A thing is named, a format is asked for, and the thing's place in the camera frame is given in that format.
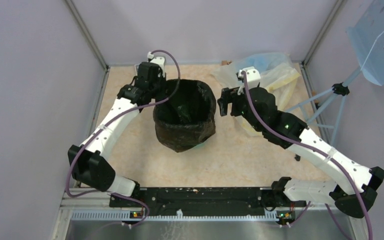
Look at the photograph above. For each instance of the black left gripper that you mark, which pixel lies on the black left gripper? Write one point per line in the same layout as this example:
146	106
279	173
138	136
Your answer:
162	80

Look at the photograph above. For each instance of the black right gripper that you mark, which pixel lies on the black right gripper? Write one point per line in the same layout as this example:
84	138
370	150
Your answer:
230	95

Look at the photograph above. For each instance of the black trash bag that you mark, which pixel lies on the black trash bag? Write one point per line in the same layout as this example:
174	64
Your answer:
187	119

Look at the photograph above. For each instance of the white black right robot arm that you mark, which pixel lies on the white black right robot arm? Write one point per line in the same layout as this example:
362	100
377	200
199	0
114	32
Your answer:
348	178

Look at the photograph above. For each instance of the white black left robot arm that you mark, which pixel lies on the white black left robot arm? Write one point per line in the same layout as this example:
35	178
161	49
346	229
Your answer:
88	161

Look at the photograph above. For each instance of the green plastic trash bin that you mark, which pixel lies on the green plastic trash bin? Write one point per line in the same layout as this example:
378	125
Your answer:
202	145

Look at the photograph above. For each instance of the translucent white plastic bag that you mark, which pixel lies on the translucent white plastic bag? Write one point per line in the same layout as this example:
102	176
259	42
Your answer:
278	75

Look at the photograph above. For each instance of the small black part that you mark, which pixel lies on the small black part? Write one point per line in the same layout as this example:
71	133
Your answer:
297	158

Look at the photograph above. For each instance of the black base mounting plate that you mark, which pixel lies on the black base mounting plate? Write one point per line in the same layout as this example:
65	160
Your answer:
207	200

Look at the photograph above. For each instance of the light blue tripod stand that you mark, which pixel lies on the light blue tripod stand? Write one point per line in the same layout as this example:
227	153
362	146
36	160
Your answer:
321	102

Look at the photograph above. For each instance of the light blue perforated panel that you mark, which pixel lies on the light blue perforated panel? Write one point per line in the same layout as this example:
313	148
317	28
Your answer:
367	39

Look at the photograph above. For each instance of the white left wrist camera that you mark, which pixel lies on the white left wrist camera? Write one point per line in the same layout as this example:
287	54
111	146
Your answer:
159	60

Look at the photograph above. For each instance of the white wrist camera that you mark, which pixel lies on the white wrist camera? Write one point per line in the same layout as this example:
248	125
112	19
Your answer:
159	60
251	75

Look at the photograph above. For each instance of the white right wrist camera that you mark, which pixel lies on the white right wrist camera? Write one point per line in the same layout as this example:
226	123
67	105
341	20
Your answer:
251	75

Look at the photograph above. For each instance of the white cable duct strip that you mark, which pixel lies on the white cable duct strip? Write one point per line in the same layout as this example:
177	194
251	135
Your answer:
126	215

